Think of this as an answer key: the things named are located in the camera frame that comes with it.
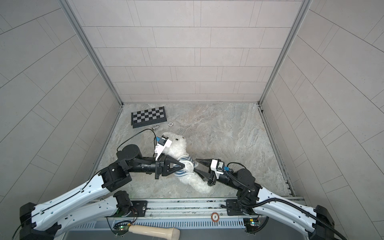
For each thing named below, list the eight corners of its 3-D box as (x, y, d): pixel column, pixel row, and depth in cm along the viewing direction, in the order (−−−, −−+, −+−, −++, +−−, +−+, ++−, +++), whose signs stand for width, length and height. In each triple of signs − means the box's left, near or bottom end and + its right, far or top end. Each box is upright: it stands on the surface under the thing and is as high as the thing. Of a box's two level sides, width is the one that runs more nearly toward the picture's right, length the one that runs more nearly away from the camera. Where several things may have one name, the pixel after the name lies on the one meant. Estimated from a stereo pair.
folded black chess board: (133, 129, 103) (131, 125, 100) (133, 115, 110) (131, 112, 107) (167, 121, 107) (166, 118, 104) (164, 109, 115) (164, 106, 112)
